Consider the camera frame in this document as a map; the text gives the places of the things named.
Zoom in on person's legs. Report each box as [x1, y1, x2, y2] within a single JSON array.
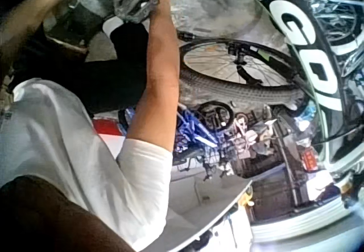
[[11, 21, 151, 116]]

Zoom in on black spoked bicycle wheel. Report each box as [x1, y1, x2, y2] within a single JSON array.
[[179, 38, 312, 107]]

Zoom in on blue bicycle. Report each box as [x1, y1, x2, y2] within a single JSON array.
[[172, 106, 225, 162]]

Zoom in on red and white box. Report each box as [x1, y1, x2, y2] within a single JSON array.
[[92, 117, 127, 158]]

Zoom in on heap of workshop clutter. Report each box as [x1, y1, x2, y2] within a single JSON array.
[[196, 100, 325, 180]]

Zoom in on row of parked bicycles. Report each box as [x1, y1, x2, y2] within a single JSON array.
[[294, 0, 364, 76]]

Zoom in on white board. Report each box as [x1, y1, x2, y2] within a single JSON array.
[[159, 175, 254, 252]]

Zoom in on stack of white rims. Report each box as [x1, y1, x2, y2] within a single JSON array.
[[249, 196, 355, 243]]

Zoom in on black white-lettered bicycle frame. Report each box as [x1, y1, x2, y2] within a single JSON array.
[[235, 0, 364, 162]]

